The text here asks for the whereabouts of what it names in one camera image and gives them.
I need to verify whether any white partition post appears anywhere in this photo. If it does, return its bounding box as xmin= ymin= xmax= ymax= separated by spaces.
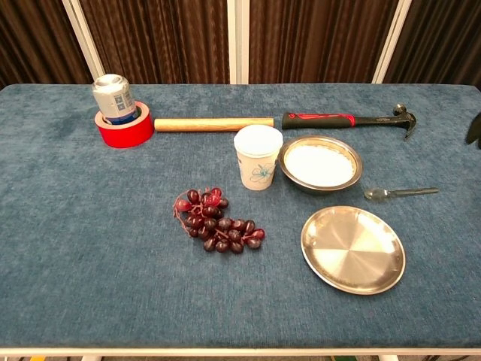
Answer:
xmin=227 ymin=0 xmax=251 ymax=85
xmin=371 ymin=0 xmax=413 ymax=84
xmin=62 ymin=0 xmax=106 ymax=82

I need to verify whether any stainless steel bowl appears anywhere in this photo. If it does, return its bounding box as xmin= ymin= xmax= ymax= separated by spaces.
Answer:
xmin=280 ymin=135 xmax=364 ymax=196

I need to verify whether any white floral paper cup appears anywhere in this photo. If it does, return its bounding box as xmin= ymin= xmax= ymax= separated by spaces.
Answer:
xmin=233 ymin=125 xmax=284 ymax=192

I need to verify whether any metal spoon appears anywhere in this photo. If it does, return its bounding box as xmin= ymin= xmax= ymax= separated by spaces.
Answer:
xmin=363 ymin=187 xmax=440 ymax=202

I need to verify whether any bunch of purple grapes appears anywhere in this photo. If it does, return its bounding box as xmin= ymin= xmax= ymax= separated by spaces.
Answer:
xmin=172 ymin=187 xmax=267 ymax=254

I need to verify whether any black red claw hammer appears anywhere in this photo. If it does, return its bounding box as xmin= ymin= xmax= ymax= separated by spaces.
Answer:
xmin=281 ymin=103 xmax=417 ymax=141

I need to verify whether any blue table cloth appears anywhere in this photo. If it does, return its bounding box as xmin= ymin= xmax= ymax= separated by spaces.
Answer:
xmin=0 ymin=83 xmax=481 ymax=349

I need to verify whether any red tape roll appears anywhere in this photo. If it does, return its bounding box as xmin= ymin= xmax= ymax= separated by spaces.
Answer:
xmin=94 ymin=100 xmax=155 ymax=149

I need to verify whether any wooden rolling pin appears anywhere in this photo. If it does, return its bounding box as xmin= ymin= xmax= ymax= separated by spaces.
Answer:
xmin=154 ymin=117 xmax=275 ymax=133

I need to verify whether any brown pleated curtain panel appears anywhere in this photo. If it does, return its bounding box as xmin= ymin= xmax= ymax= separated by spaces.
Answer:
xmin=383 ymin=0 xmax=481 ymax=89
xmin=80 ymin=0 xmax=230 ymax=84
xmin=249 ymin=0 xmax=399 ymax=84
xmin=0 ymin=0 xmax=93 ymax=89

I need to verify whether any silver blue drink can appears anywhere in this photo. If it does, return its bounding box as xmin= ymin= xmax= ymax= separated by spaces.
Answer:
xmin=92 ymin=74 xmax=137 ymax=125

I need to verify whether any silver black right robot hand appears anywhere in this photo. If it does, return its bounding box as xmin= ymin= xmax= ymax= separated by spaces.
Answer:
xmin=465 ymin=112 xmax=481 ymax=146

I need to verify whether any white table frame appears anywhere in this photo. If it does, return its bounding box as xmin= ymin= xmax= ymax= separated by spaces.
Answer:
xmin=0 ymin=345 xmax=481 ymax=361

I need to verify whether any stainless steel plate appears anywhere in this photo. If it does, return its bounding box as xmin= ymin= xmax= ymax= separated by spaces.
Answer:
xmin=300 ymin=205 xmax=407 ymax=296

